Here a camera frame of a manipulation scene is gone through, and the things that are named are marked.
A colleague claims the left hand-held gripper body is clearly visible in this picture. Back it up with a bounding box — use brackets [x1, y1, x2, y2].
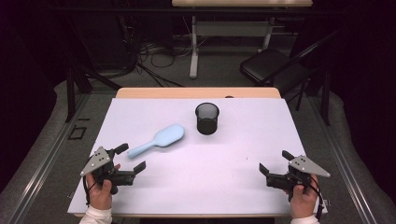
[79, 146, 136, 195]

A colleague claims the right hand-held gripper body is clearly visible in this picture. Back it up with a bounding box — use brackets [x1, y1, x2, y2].
[266, 154, 332, 203]

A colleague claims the light blue hairbrush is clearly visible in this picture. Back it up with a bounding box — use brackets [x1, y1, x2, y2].
[126, 123, 186, 160]

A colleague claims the black mesh pen holder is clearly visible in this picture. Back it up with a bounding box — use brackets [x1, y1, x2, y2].
[194, 102, 220, 136]

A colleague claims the person's left hand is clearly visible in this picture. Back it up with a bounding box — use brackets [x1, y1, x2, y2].
[85, 163, 121, 211]

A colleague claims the person's right hand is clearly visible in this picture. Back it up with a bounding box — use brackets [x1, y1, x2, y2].
[285, 182, 319, 220]

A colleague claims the white table mat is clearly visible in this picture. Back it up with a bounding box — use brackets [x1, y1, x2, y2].
[67, 97, 328, 217]

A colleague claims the black metal stand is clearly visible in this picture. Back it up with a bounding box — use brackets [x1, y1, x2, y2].
[320, 66, 332, 127]
[64, 65, 123, 123]

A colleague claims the black folding chair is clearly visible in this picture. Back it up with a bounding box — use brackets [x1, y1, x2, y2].
[239, 47, 313, 95]

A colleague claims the white metal-legged desk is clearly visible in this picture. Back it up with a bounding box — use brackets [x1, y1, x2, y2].
[171, 0, 314, 79]

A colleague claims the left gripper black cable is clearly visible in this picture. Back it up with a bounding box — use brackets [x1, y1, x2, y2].
[81, 175, 98, 207]

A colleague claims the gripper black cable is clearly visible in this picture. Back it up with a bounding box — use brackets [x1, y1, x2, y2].
[81, 175, 98, 207]
[306, 174, 325, 222]

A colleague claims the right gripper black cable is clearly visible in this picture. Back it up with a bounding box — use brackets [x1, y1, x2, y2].
[306, 174, 325, 222]

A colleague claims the metal floor rail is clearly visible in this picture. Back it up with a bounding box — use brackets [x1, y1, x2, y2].
[5, 92, 92, 224]
[306, 92, 379, 224]

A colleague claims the bundle of floor cables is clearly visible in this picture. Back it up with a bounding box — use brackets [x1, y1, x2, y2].
[132, 36, 195, 89]

